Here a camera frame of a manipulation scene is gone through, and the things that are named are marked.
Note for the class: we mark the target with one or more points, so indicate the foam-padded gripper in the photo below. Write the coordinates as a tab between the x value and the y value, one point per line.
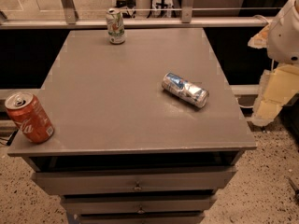
285	36

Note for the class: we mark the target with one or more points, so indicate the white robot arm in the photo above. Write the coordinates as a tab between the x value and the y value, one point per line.
288	15

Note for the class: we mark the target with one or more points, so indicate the blue silver redbull can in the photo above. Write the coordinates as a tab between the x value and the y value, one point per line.
185	90

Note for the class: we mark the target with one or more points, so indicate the white green soda can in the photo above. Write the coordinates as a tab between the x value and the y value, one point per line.
115	26

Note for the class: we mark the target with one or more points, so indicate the red coca-cola can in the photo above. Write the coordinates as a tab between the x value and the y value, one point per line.
28	114

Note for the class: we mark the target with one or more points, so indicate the top grey drawer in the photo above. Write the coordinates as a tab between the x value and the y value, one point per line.
130	181

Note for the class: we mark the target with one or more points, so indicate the grey drawer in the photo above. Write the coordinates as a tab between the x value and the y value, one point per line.
130	181
139	203
149	218

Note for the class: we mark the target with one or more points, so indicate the grey drawer cabinet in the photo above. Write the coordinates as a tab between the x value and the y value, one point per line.
111	113

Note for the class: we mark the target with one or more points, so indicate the middle grey drawer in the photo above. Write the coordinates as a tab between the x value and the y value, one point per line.
139	203

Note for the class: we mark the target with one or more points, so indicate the metal window railing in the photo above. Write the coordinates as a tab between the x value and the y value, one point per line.
88	14

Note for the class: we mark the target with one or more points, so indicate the bottom grey drawer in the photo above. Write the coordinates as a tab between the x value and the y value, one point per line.
149	218

